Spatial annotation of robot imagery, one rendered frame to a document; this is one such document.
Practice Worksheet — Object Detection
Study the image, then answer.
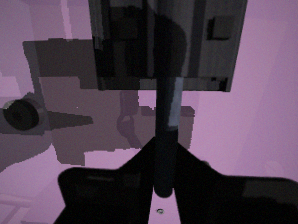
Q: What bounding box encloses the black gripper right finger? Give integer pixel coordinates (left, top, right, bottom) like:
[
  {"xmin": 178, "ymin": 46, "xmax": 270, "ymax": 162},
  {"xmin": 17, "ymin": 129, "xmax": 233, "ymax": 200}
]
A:
[{"xmin": 174, "ymin": 143, "xmax": 298, "ymax": 224}]

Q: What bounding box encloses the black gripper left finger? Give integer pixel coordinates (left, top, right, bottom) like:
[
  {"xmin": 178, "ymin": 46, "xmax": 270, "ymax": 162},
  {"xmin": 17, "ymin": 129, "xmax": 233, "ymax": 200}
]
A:
[{"xmin": 57, "ymin": 137, "xmax": 155, "ymax": 224}]

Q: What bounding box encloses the dark grey metal shaft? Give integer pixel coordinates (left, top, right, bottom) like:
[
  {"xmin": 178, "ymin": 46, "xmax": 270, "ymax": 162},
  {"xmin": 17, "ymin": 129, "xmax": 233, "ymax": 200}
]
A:
[{"xmin": 154, "ymin": 77, "xmax": 184, "ymax": 199}]

